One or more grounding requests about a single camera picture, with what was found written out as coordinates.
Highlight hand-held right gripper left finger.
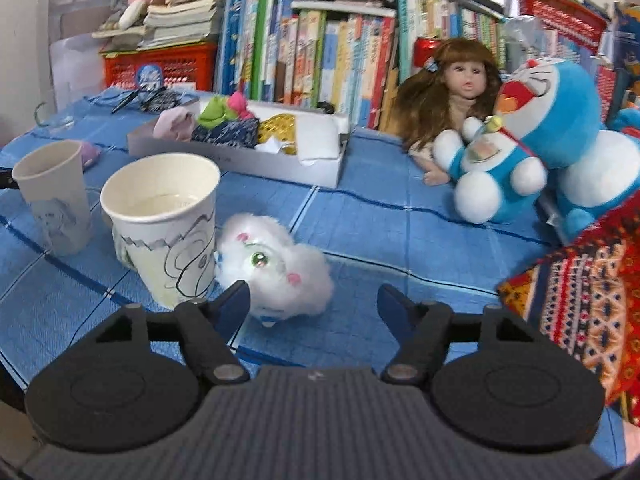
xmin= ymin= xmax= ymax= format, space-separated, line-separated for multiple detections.
xmin=90 ymin=281 xmax=251 ymax=385

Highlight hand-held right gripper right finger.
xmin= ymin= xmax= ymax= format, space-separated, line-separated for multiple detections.
xmin=377 ymin=284 xmax=543 ymax=385

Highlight white fluffy plush cat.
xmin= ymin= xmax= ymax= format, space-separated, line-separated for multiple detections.
xmin=214 ymin=212 xmax=335 ymax=329

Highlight white shallow cardboard box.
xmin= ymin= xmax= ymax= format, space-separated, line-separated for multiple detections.
xmin=126 ymin=98 xmax=351 ymax=190

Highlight navy patterned cloth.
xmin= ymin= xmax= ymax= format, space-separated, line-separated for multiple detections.
xmin=190 ymin=118 xmax=260 ymax=149

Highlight pale pink cloth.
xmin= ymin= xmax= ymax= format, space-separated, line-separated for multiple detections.
xmin=152 ymin=107 xmax=200 ymax=142

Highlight small purple soft toy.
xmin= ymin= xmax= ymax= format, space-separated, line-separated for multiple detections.
xmin=79 ymin=141 xmax=102 ymax=169

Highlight small white paper cup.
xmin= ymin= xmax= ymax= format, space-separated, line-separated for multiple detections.
xmin=11 ymin=140 xmax=94 ymax=256

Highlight blue checked tablecloth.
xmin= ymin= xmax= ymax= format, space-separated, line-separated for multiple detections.
xmin=0 ymin=87 xmax=640 ymax=467

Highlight clear glass mug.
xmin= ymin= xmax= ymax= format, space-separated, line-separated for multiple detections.
xmin=33 ymin=102 xmax=76 ymax=131

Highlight large white paper cup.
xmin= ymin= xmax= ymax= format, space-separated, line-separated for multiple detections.
xmin=100 ymin=152 xmax=222 ymax=311

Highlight round blue badge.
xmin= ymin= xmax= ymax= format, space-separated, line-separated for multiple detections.
xmin=136 ymin=63 xmax=165 ymax=92

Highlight yellow mesh pouch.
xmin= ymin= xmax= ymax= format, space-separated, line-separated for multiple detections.
xmin=257 ymin=113 xmax=300 ymax=156

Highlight red patterned fabric bag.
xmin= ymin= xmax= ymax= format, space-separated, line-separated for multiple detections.
xmin=496 ymin=195 xmax=640 ymax=409

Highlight green and pink plush flower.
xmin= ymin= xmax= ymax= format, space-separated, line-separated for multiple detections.
xmin=195 ymin=91 xmax=257 ymax=131

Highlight grey plush toy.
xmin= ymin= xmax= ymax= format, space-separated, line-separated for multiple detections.
xmin=104 ymin=0 xmax=136 ymax=31

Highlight red plastic basket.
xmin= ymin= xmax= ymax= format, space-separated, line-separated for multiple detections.
xmin=102 ymin=42 xmax=220 ymax=94
xmin=515 ymin=0 xmax=609 ymax=54

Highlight brown-haired doll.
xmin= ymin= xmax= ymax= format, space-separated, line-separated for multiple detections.
xmin=394 ymin=37 xmax=504 ymax=187

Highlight stack of worn books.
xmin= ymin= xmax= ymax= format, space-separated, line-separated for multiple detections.
xmin=137 ymin=0 xmax=229 ymax=51

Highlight large blue plush toy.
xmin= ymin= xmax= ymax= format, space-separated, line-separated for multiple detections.
xmin=537 ymin=107 xmax=640 ymax=246

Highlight small blue cat plush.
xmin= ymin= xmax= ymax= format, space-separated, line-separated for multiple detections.
xmin=432 ymin=57 xmax=604 ymax=225

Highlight red can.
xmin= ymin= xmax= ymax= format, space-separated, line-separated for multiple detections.
xmin=413 ymin=37 xmax=446 ymax=79

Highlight row of upright books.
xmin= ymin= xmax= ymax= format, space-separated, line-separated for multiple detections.
xmin=214 ymin=0 xmax=622 ymax=131

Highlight clear plastic bag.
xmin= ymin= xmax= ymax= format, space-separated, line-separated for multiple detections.
xmin=502 ymin=15 xmax=551 ymax=76

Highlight blue cardboard box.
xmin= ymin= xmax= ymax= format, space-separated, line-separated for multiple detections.
xmin=612 ymin=2 xmax=640 ymax=96

